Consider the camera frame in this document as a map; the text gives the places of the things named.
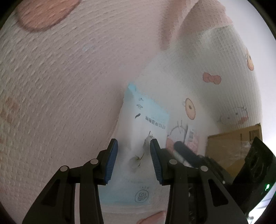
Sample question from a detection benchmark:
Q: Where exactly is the pink white spout pouch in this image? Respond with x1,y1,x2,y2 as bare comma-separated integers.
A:
166,124,199,154

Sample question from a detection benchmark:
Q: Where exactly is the light blue wipes packet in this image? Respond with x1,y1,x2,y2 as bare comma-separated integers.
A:
99,84,169,206

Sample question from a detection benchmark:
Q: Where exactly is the brown cardboard box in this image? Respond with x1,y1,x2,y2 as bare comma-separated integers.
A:
205,124,262,177

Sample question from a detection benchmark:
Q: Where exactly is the white patterned pillow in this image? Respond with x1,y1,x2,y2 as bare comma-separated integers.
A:
135,25,262,135

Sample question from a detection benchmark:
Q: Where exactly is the pink cartoon bed sheet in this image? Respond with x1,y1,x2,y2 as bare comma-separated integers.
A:
1,1,231,223

